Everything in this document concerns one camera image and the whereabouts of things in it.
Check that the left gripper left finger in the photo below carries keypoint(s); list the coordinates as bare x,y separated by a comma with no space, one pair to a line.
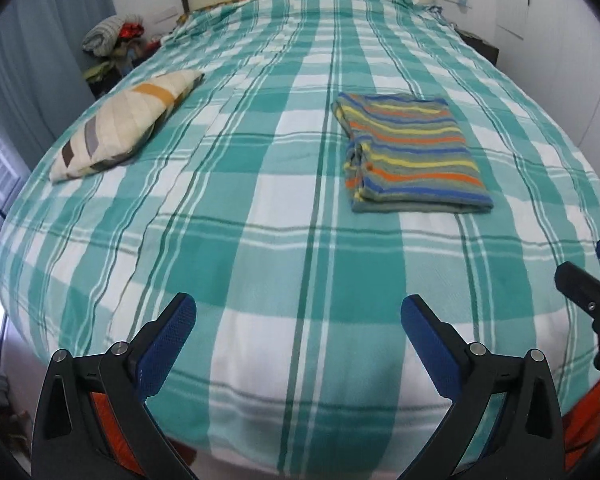
92,420

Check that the striped knit sweater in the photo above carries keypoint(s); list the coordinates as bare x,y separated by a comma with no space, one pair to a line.
407,154

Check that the pile of clothes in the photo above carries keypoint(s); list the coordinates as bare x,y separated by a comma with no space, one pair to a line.
118,45

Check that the beige patchwork pillow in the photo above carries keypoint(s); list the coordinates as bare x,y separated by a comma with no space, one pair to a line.
122,125

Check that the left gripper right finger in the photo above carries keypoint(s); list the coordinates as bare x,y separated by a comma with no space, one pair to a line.
526,441

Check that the orange red garment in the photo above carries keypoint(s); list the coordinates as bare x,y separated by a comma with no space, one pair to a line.
581,427

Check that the grey blue curtain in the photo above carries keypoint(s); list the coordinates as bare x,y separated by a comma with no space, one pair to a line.
42,89

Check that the teal plaid bedspread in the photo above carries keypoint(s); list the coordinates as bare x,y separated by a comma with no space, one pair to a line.
298,363

